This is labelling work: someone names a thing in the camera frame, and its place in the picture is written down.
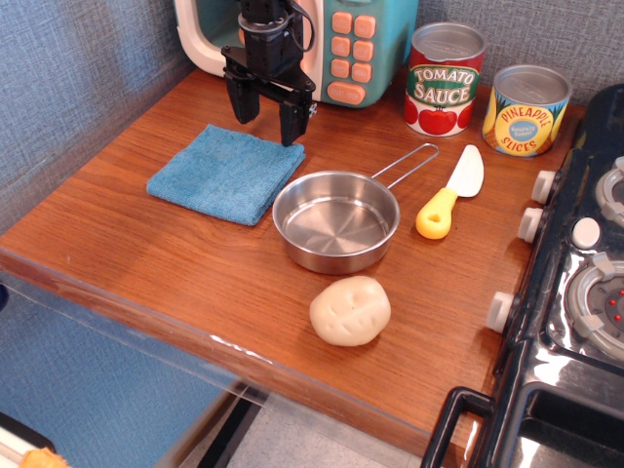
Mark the blue cloth pad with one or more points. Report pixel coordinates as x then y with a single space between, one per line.
228 175

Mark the black toy stove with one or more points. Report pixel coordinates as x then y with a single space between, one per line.
558 393

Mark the small steel pan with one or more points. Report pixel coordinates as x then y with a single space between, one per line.
341 222

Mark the toy microwave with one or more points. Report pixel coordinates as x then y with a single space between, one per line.
359 45

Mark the grey stove knob middle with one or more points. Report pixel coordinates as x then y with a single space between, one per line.
529 224

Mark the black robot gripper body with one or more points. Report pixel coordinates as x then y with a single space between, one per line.
273 49

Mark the cream toy potato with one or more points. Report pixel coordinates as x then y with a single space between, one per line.
350 312

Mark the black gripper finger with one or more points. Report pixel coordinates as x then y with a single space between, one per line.
243 97
293 122

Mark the grey stove knob upper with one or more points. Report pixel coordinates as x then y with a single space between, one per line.
542 186

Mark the pineapple slices can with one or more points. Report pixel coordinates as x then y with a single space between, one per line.
526 108

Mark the yellow handled toy knife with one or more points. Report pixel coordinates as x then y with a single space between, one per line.
434 219

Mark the grey stove knob lower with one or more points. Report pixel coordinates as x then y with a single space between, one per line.
499 311

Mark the tomato sauce can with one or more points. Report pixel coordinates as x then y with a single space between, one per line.
444 71

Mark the grey stove knob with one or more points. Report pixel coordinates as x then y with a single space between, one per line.
542 186
499 311
529 224

